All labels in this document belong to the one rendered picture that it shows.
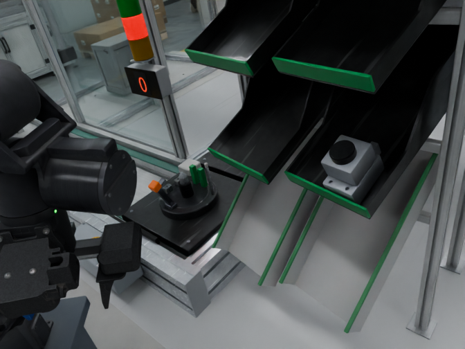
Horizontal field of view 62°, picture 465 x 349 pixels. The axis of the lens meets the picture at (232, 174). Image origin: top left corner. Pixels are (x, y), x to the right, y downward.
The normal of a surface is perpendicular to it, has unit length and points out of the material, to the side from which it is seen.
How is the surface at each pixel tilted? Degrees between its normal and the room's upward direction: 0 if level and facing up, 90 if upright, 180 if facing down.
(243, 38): 25
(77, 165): 30
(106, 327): 0
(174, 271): 0
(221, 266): 90
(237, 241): 45
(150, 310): 0
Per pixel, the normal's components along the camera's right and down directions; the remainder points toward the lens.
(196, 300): 0.75, 0.26
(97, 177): -0.18, -0.20
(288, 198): -0.66, -0.26
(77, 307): -0.16, -0.82
